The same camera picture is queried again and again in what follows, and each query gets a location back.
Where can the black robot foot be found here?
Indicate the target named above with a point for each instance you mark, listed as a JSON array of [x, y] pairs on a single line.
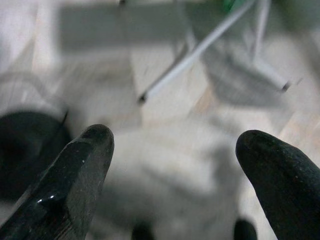
[[27, 150]]

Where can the white folding table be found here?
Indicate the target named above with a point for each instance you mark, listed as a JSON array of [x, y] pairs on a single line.
[[175, 70]]

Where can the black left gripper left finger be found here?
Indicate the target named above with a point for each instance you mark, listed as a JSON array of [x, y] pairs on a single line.
[[72, 180]]

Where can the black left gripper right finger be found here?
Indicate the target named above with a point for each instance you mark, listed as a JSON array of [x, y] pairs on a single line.
[[285, 180]]

